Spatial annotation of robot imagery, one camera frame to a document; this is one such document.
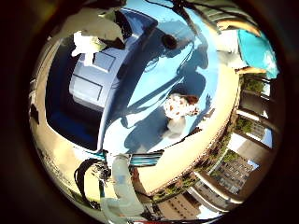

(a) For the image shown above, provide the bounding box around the pale yellow-green ball toy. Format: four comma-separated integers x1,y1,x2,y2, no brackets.
70,31,107,67

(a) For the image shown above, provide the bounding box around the brown spotted plush toy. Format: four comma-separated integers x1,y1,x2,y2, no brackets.
163,92,201,119

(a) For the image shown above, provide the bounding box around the blue plastic container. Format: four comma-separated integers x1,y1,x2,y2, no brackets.
45,8,161,154

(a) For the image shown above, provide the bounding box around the small black cylinder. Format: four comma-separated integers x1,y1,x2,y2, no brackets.
161,34,179,50

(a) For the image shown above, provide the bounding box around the blue striped block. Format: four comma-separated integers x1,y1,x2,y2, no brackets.
128,151,165,168

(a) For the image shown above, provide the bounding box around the person in teal shirt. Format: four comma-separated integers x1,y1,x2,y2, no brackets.
214,19,280,80

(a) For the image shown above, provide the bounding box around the beige building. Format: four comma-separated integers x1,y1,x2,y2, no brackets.
154,190,203,221

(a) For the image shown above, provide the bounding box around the grey windowed building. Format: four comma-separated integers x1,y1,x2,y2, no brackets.
210,151,260,194

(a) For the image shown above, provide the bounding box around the black cable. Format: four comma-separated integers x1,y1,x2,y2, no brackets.
73,157,110,208

